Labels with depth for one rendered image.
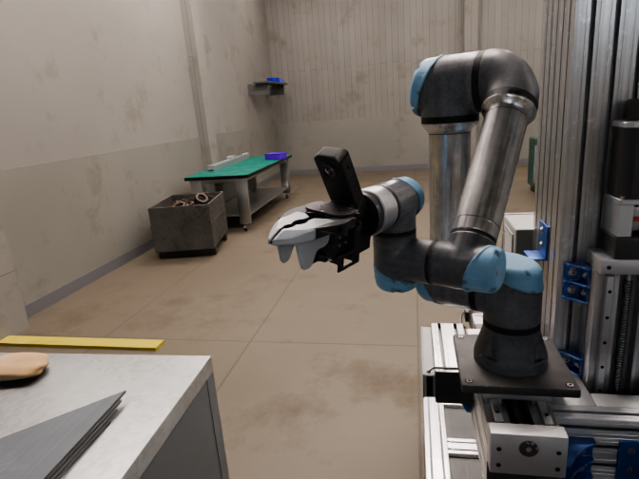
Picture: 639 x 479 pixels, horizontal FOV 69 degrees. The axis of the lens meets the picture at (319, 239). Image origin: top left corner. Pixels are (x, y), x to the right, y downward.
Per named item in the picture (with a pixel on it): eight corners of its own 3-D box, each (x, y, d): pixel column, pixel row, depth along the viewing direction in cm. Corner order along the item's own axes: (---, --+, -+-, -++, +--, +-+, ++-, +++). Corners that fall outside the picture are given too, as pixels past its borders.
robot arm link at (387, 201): (399, 189, 73) (356, 181, 77) (385, 195, 69) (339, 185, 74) (396, 235, 75) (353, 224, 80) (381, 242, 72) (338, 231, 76)
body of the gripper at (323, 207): (338, 275, 63) (381, 250, 72) (340, 214, 60) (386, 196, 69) (294, 260, 67) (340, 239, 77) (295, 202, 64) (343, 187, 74)
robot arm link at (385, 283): (424, 301, 77) (423, 238, 74) (365, 290, 84) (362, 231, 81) (443, 285, 83) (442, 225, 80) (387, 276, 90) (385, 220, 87)
